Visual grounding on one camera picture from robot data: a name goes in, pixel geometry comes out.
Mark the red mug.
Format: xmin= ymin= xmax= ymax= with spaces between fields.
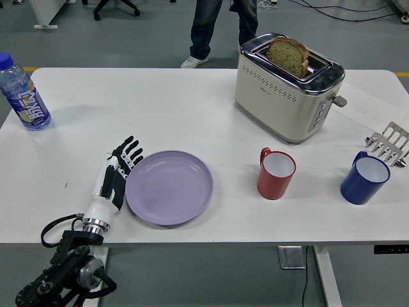
xmin=256 ymin=146 xmax=297 ymax=201

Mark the black office chair base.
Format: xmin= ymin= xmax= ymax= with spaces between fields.
xmin=92 ymin=0 xmax=141 ymax=22

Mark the purple plate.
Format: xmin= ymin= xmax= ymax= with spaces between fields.
xmin=125 ymin=150 xmax=214 ymax=227

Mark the black under-table cable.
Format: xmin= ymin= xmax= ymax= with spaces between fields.
xmin=297 ymin=245 xmax=311 ymax=307

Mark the large brown bread slice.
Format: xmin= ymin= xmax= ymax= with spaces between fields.
xmin=266 ymin=36 xmax=310 ymax=78

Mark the white paper sheet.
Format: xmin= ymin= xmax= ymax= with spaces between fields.
xmin=330 ymin=81 xmax=405 ymax=134

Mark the metal toast rack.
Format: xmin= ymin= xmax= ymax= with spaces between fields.
xmin=365 ymin=121 xmax=409 ymax=168

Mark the blue mug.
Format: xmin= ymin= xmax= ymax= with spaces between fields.
xmin=339 ymin=151 xmax=391 ymax=205

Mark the black table control panel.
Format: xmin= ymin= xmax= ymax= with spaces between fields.
xmin=373 ymin=244 xmax=409 ymax=255

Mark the grey under-table control box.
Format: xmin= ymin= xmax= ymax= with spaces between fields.
xmin=277 ymin=245 xmax=307 ymax=270

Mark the cream and chrome toaster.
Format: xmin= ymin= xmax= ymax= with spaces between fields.
xmin=234 ymin=31 xmax=348 ymax=145

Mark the white background desk foot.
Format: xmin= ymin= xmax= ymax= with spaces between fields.
xmin=33 ymin=0 xmax=70 ymax=31

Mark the blue-capped drink bottle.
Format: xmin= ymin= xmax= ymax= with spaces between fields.
xmin=0 ymin=52 xmax=52 ymax=132

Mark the black floor cable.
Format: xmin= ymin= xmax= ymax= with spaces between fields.
xmin=300 ymin=0 xmax=402 ymax=23

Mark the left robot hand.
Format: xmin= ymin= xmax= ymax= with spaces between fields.
xmin=81 ymin=136 xmax=144 ymax=225

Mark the person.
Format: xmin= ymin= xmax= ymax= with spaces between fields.
xmin=180 ymin=0 xmax=259 ymax=69

